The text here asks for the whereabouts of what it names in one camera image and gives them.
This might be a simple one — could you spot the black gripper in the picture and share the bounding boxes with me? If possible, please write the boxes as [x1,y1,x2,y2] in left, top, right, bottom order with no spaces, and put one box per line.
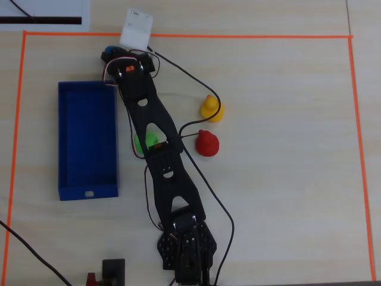
[101,46,157,79]

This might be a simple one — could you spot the blue rectangular plastic box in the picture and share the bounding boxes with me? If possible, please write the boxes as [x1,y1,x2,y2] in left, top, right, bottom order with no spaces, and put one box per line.
[57,79,120,201]

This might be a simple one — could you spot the green rubber duck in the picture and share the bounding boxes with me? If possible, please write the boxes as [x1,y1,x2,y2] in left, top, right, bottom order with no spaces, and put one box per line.
[132,130,168,159]

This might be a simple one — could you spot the orange tape strip beside box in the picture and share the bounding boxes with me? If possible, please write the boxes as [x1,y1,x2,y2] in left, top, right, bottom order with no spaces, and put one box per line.
[1,30,28,286]

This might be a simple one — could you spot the yellow rubber duck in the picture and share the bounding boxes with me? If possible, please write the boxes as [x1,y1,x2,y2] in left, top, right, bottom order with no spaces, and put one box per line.
[200,94,225,123]

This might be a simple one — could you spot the red rubber duck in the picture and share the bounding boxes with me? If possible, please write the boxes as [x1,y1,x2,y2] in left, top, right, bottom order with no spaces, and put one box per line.
[195,129,220,157]

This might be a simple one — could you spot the small black box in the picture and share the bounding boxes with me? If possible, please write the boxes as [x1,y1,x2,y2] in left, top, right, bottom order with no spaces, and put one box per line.
[101,258,126,286]

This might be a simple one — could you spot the black bar on paper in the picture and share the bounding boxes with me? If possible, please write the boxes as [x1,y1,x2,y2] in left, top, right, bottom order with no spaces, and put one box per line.
[0,16,82,26]

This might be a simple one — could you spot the white paper sheet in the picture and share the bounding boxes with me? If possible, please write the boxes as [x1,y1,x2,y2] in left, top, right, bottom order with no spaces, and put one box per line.
[0,0,90,32]

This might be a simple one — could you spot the long horizontal orange tape strip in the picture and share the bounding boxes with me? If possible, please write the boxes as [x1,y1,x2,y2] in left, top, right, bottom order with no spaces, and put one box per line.
[23,30,354,40]

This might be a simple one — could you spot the orange tape strip beside ducks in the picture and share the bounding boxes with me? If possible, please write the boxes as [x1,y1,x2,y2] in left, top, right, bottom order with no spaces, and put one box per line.
[347,36,377,282]

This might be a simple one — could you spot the wrist servo wire bundle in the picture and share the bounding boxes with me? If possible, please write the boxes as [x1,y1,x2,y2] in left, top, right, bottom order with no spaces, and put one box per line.
[102,48,162,88]

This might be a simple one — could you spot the white camera housing box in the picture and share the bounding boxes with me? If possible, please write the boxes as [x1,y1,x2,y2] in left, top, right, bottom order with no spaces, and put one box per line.
[119,7,154,51]

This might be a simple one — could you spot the thin black cable on paper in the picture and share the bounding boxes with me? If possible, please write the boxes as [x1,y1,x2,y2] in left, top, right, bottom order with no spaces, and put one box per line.
[10,0,36,19]

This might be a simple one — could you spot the base servo wire bundle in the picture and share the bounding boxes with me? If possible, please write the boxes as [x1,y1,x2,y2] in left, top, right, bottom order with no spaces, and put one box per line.
[143,163,167,238]

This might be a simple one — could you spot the black camera cable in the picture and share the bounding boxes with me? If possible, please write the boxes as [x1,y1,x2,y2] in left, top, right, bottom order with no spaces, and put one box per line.
[147,45,235,286]

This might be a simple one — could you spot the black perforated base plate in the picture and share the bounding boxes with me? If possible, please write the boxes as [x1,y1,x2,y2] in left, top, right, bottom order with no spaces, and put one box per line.
[157,222,218,271]

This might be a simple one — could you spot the thick black loose cable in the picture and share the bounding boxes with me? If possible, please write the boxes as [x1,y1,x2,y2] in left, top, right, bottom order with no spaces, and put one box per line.
[0,219,73,286]

